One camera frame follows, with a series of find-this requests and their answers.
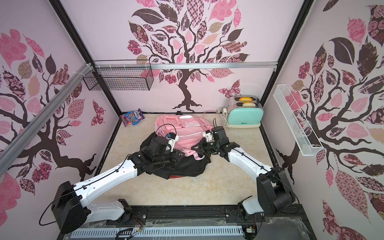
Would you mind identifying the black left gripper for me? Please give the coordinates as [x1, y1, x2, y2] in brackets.
[153, 149, 185, 165]

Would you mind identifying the pink backpack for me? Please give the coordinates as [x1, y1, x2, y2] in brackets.
[155, 115, 213, 161]

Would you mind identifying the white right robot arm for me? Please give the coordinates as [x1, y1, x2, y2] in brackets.
[197, 139, 297, 216]

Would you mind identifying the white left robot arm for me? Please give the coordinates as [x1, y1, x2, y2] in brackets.
[48, 133, 185, 235]

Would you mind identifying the mint green toaster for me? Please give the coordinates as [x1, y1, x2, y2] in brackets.
[227, 95, 264, 128]

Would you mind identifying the purple candy bag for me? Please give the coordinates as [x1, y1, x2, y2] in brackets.
[120, 109, 145, 127]

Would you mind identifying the yellow toast slice front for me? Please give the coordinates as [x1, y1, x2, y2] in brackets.
[242, 102, 257, 108]

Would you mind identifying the yellow toast slice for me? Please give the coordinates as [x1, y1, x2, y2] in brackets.
[242, 102, 257, 108]
[238, 97, 254, 103]

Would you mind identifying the yellow toast slice back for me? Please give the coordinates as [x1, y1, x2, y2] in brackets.
[238, 97, 254, 103]

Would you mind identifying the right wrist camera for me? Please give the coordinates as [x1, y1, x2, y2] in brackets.
[203, 126, 230, 145]

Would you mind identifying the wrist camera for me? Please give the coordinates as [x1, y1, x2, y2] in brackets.
[203, 126, 230, 145]
[166, 133, 179, 152]

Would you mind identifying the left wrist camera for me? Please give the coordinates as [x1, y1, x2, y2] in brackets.
[166, 133, 179, 152]

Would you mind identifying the white toaster power cord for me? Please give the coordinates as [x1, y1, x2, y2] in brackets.
[215, 107, 230, 129]

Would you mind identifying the black wire basket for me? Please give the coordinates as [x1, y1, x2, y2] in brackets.
[83, 59, 155, 91]

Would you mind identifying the white vented cable duct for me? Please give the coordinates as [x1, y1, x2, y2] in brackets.
[69, 226, 243, 240]

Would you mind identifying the white wire shelf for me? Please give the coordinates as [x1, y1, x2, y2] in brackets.
[273, 85, 324, 157]

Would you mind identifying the aluminium rail back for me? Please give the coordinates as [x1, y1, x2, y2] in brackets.
[96, 62, 278, 70]

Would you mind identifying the aluminium rail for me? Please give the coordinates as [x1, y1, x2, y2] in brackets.
[96, 62, 278, 70]
[1, 63, 92, 175]

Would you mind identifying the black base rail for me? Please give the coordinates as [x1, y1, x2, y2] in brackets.
[56, 204, 307, 229]

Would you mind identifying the aluminium rail left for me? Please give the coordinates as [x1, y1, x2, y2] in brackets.
[1, 63, 92, 175]

